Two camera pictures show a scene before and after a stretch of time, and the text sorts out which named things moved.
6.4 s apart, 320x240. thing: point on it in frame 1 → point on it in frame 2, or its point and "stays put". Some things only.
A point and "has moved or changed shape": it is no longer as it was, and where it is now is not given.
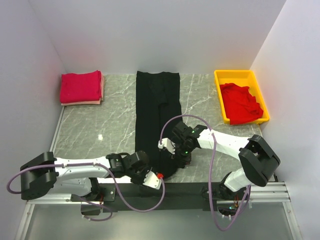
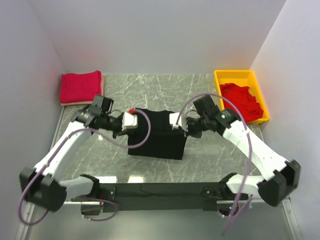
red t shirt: (239, 105) stays put
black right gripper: (181, 161) → (190, 132)
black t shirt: (157, 101) has moved or changed shape
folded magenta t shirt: (75, 87) stays put
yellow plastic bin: (242, 78) stays put
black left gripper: (141, 181) → (115, 133)
